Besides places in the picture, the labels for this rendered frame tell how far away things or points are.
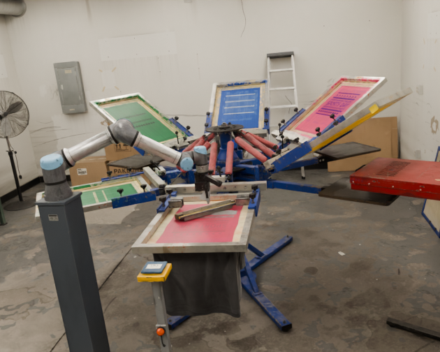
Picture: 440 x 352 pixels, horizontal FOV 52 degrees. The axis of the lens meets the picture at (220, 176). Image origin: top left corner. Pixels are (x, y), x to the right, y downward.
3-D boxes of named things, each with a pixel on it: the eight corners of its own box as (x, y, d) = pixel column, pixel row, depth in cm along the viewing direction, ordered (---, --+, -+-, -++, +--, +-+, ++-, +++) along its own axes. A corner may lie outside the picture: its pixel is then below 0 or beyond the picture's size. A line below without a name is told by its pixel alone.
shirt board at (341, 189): (410, 195, 292) (410, 184, 289) (387, 216, 262) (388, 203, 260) (244, 174, 375) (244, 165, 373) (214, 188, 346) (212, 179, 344)
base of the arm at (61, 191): (38, 201, 244) (35, 184, 241) (54, 192, 258) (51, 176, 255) (63, 201, 240) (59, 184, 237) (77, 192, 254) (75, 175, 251)
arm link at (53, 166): (41, 184, 240) (36, 160, 236) (47, 177, 253) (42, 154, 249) (64, 181, 241) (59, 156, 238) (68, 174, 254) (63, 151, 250)
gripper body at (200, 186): (198, 188, 281) (195, 170, 277) (211, 188, 279) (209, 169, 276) (195, 192, 273) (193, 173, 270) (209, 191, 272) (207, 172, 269)
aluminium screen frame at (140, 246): (246, 251, 216) (246, 244, 215) (132, 253, 227) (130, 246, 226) (258, 198, 291) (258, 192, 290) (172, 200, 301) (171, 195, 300)
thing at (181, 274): (242, 318, 238) (235, 244, 226) (160, 318, 246) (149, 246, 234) (242, 315, 241) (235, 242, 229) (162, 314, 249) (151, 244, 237)
